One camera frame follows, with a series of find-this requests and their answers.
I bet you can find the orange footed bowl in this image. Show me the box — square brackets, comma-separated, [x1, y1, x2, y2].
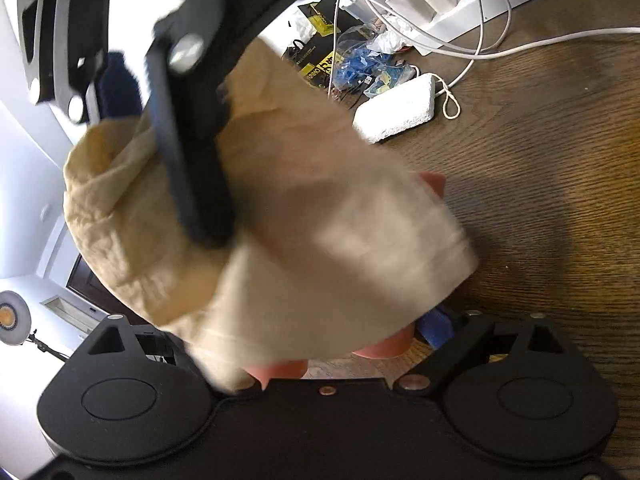
[244, 170, 447, 391]

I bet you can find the beige cleaning cloth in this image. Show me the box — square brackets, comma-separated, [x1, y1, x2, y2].
[63, 40, 477, 391]

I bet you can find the dark entrance door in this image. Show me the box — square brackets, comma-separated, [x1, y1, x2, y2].
[66, 256, 136, 321]

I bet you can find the black yellow package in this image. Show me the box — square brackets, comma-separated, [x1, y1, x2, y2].
[282, 0, 337, 89]

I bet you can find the studio light on stand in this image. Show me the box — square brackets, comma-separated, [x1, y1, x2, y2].
[0, 290, 68, 362]

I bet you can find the blue plastic packet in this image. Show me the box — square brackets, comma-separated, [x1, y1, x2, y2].
[328, 41, 420, 99]

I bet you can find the white sponge block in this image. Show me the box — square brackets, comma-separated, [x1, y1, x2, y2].
[352, 73, 436, 144]

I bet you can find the white charging cable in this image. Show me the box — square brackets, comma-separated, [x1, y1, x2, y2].
[326, 0, 640, 122]

